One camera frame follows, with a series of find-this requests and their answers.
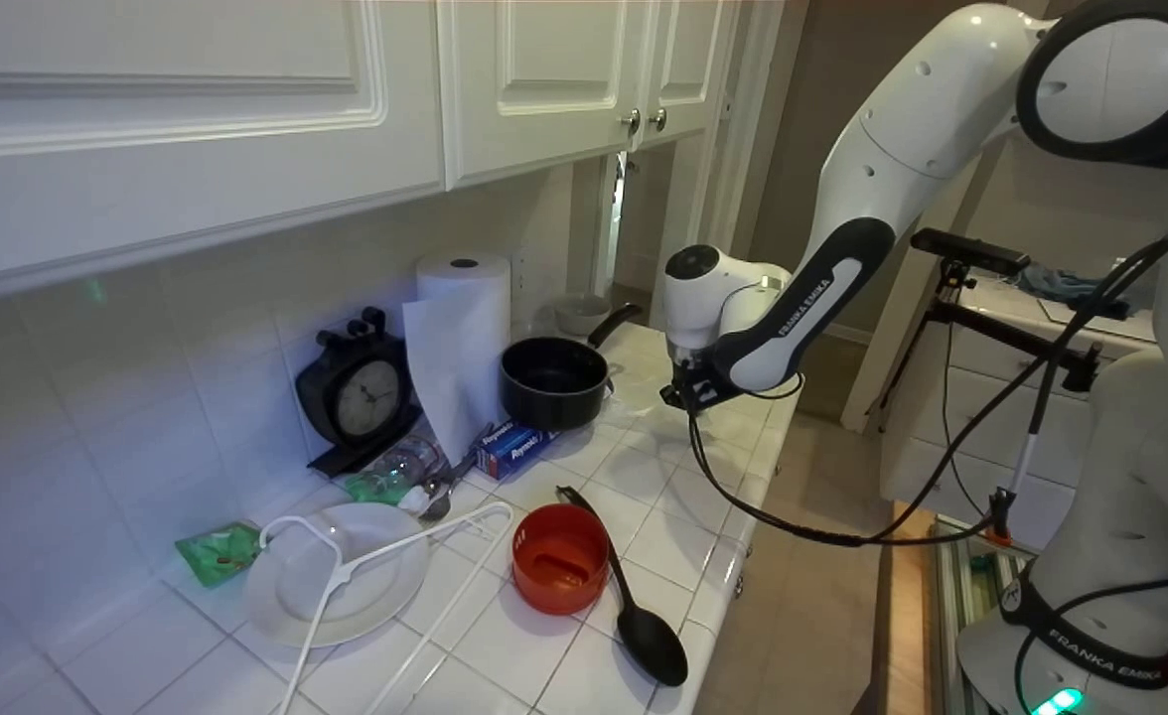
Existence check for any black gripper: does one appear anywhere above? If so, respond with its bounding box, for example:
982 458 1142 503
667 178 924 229
658 360 740 411

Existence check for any blue baking sheet box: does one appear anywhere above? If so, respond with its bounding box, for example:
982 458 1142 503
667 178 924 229
476 419 549 480

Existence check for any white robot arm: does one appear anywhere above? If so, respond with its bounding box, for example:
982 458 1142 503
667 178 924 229
663 0 1168 715

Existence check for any orange plastic bowl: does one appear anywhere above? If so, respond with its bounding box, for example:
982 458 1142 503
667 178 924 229
508 503 606 617

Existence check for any white paper towel roll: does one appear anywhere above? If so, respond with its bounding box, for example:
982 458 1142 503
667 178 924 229
402 254 513 463

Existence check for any black plastic ladle spoon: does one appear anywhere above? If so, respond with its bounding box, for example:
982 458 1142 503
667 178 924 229
556 480 691 691

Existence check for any white drawer cabinet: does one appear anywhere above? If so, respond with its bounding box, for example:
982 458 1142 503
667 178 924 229
879 282 1142 556

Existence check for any metal spoon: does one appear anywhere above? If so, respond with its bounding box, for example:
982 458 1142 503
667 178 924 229
417 483 448 524

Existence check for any white upper cabinet right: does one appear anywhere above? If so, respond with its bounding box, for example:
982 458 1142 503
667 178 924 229
642 0 727 139

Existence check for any green wrapped packet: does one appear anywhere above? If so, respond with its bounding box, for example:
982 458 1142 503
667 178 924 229
341 463 413 503

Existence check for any white upper cabinet middle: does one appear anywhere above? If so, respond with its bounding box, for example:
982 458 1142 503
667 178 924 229
437 0 646 188

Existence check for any black kitchen scale clock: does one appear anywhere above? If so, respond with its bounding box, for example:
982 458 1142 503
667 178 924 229
292 307 419 476

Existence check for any blue cloth on counter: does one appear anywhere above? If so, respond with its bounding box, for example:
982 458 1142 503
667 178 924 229
1015 264 1128 321

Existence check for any white plastic clothes hanger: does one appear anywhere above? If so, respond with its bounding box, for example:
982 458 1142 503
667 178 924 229
252 498 520 715

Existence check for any white round plate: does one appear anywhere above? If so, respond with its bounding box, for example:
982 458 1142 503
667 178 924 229
242 499 437 650

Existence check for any green sponge packet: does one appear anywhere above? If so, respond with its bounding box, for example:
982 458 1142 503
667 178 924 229
177 521 256 588

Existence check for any white upper cabinet left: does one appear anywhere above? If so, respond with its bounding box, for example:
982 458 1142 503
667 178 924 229
0 0 446 295

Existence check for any black saucepan with handle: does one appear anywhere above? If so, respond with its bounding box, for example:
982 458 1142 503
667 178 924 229
501 303 638 434

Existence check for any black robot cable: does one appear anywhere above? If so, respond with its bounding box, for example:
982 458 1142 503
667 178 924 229
678 210 1168 715

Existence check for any black camera on stand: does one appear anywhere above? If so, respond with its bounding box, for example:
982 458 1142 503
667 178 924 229
909 226 1096 392

